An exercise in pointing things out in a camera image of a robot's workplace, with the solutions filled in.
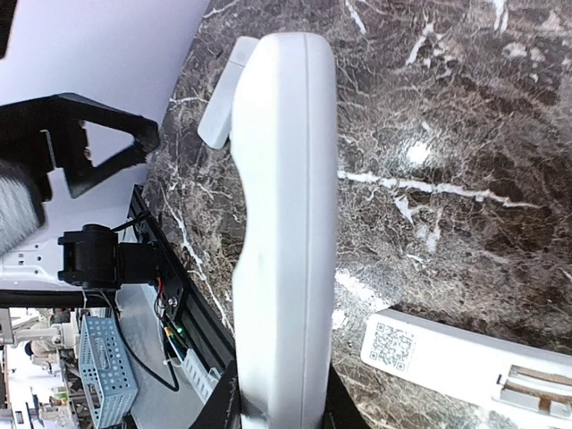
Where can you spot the white remote with buttons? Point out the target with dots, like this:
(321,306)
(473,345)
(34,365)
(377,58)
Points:
(284,145)

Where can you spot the white remote back side up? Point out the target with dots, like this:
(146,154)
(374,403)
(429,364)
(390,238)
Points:
(215,125)

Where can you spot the blue perforated basket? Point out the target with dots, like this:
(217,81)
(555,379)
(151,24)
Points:
(105,372)

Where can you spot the slim white remote with QR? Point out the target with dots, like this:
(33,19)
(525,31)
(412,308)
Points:
(528,385)

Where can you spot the white slotted cable duct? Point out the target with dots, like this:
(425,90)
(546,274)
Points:
(201,379)

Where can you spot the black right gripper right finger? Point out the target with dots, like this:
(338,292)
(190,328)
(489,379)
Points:
(340,410)

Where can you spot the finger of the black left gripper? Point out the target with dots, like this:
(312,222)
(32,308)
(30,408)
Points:
(89,138)

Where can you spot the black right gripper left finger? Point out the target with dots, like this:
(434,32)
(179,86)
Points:
(222,409)

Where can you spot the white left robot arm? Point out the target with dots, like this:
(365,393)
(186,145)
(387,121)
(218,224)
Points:
(93,258)

